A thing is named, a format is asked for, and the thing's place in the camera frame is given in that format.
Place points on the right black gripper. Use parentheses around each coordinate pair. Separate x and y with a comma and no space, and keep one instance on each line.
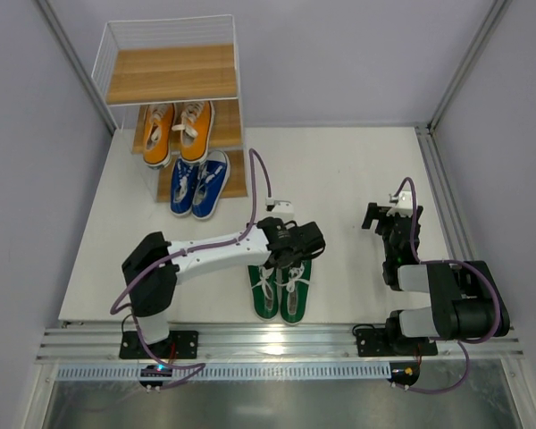
(385,222)

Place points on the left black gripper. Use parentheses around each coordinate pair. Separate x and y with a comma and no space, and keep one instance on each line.
(306,241)

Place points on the blue sneaker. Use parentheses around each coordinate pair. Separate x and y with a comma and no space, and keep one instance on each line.
(183,186)
(212,179)

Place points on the orange sneaker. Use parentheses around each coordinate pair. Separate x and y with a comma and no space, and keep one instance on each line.
(158,124)
(195,125)

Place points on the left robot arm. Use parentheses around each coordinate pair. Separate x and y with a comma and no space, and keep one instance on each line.
(156,266)

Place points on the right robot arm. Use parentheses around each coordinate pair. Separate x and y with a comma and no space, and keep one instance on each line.
(465,304)

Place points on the right green sneaker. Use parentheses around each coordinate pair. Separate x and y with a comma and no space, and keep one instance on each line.
(295,284)

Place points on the green sneaker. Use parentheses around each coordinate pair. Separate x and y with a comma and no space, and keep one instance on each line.
(295,284)
(264,291)

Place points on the left green sneaker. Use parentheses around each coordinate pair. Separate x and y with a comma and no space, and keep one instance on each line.
(264,291)

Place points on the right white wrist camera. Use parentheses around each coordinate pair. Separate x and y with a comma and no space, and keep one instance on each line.
(402,204)

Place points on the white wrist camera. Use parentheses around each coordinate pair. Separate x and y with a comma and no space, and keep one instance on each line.
(402,204)
(278,208)

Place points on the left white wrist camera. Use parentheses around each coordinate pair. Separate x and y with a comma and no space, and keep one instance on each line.
(278,208)

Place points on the right aluminium frame rail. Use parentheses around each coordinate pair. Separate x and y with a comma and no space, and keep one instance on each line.
(455,234)

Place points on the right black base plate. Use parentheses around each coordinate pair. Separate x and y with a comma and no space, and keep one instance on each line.
(374,342)

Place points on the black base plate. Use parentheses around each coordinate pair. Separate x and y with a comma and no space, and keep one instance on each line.
(178,345)
(374,342)

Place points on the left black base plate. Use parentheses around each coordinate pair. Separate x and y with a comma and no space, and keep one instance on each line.
(178,345)

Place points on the white wire wooden shoe shelf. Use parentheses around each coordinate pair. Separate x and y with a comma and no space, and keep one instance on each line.
(176,61)

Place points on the aluminium front rail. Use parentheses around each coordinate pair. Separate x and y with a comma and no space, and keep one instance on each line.
(100,342)

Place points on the right aluminium frame post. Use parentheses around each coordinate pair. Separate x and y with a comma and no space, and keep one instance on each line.
(476,47)

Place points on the aluminium frame post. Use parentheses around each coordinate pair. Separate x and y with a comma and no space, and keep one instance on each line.
(476,47)
(62,39)

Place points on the left aluminium frame post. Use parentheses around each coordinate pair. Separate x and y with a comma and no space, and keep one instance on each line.
(62,39)

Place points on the grey slotted cable duct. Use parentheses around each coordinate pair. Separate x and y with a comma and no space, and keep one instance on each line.
(241,372)

